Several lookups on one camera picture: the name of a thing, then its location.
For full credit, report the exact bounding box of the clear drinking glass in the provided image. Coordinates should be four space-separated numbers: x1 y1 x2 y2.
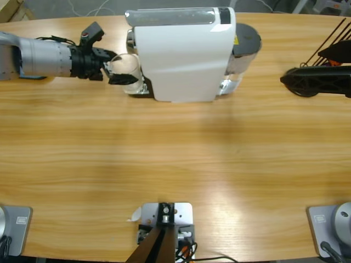
111 53 145 95

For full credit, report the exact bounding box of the thin white looped cable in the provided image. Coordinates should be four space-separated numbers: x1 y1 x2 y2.
67 0 117 18

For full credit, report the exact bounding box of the white mounting block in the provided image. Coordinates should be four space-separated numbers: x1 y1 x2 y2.
140 202 196 261

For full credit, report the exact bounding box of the arm wire bundle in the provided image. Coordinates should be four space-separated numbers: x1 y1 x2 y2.
35 35 83 49

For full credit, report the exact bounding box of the black base cable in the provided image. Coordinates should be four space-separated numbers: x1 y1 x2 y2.
320 241 345 263
0 235 13 258

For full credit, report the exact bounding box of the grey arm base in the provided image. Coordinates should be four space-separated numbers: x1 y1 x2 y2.
0 205 33 257
306 202 351 258

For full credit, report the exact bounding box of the white capsule coffee machine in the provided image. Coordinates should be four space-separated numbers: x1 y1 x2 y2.
124 7 237 104

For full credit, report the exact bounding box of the black rod capsule holder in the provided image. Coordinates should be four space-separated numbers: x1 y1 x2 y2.
285 18 349 98

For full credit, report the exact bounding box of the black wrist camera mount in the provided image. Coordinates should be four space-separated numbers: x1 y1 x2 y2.
81 21 105 49

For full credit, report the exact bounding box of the white metal frame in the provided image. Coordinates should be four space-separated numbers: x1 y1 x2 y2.
290 0 316 14

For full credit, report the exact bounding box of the white tape tag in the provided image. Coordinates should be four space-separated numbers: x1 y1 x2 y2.
126 207 143 222

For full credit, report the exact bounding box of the black cable from block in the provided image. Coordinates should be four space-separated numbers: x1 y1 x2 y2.
191 256 239 263

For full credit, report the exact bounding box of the dark camera post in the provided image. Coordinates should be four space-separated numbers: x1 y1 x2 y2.
126 202 176 263

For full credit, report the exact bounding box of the orange and black cable bundle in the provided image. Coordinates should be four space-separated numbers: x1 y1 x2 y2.
175 241 198 262

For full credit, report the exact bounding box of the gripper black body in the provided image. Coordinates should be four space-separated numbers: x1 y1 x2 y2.
68 45 116 82

